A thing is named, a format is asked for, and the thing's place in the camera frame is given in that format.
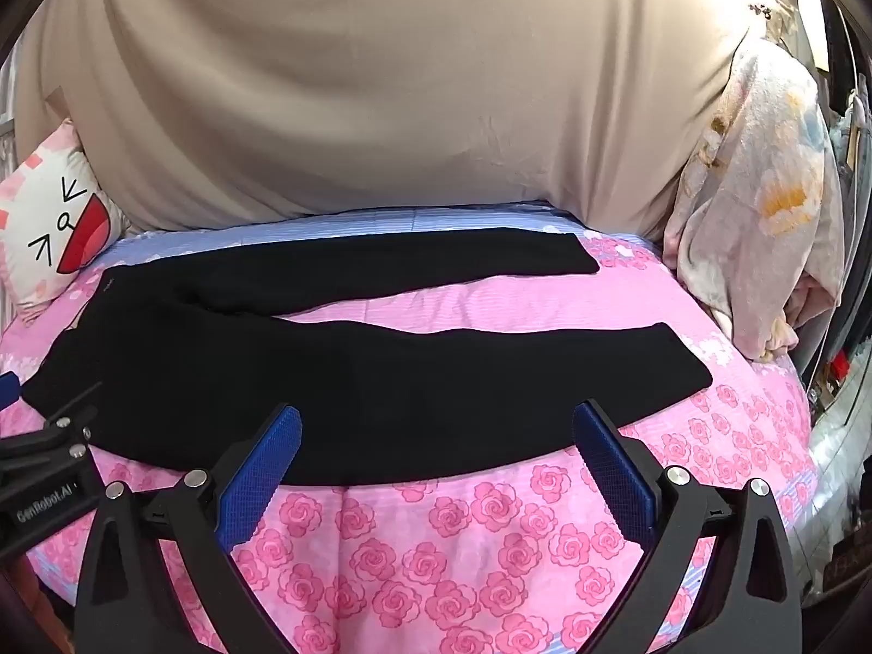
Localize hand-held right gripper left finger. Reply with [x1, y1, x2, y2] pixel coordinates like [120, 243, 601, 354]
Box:
[74, 404, 304, 654]

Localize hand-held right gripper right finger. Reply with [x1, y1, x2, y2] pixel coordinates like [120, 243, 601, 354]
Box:
[572, 398, 802, 654]

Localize black pants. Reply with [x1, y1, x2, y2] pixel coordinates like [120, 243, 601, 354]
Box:
[20, 226, 714, 486]

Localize cat face pillow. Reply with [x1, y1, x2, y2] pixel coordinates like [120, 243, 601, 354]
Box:
[0, 118, 132, 324]

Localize pink floral bed sheet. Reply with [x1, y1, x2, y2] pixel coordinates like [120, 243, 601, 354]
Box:
[0, 206, 820, 654]

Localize clear plastic wrap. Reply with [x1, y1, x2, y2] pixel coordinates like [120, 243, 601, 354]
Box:
[809, 388, 872, 498]

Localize pale floral blanket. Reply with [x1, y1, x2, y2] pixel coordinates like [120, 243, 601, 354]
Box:
[663, 34, 847, 364]

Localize beige cloth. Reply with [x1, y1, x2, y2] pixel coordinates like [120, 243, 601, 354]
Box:
[14, 0, 774, 241]

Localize grey hanging clothing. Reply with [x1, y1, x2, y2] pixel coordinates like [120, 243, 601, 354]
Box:
[826, 85, 872, 181]

